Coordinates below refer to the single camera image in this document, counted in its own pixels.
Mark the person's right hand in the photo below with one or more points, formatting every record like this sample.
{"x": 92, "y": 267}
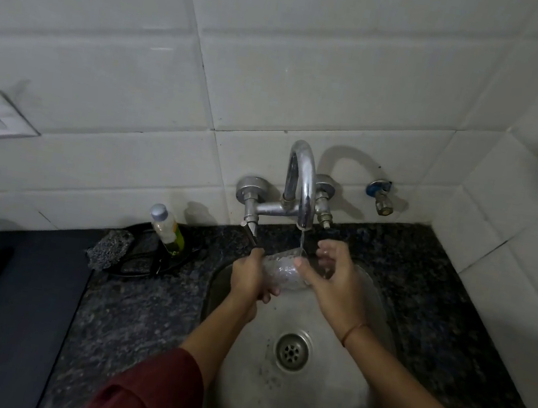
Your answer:
{"x": 338, "y": 296}

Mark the person's left hand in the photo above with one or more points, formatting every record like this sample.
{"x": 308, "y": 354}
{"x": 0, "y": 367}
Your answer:
{"x": 246, "y": 278}

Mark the person's left fingers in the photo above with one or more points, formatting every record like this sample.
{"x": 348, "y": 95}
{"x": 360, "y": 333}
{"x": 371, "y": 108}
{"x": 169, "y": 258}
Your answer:
{"x": 268, "y": 295}

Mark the person's right thumb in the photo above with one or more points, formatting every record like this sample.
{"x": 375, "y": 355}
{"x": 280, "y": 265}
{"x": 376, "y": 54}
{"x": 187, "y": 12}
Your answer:
{"x": 303, "y": 271}

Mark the clear drinking glass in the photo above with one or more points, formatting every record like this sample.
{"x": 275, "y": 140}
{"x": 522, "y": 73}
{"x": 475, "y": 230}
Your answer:
{"x": 284, "y": 273}

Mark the person's left forearm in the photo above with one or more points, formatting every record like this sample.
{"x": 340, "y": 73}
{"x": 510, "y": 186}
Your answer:
{"x": 218, "y": 334}

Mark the person's right forearm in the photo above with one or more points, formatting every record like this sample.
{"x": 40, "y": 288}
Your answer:
{"x": 397, "y": 389}

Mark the sink drain strainer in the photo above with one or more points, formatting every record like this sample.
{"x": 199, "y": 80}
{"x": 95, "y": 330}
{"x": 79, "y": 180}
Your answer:
{"x": 293, "y": 350}

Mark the stainless steel sink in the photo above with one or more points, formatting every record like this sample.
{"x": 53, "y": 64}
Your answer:
{"x": 300, "y": 355}

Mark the small dish soap bottle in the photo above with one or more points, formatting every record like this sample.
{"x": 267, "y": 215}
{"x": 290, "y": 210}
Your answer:
{"x": 166, "y": 229}

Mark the black soap tray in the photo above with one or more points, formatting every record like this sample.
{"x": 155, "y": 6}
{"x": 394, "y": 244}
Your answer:
{"x": 151, "y": 257}

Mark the grey scrub pad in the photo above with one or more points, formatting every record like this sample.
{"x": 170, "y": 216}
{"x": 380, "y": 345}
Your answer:
{"x": 109, "y": 248}

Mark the chrome wall-mounted faucet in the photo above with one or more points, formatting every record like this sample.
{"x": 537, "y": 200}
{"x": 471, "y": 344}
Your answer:
{"x": 296, "y": 190}

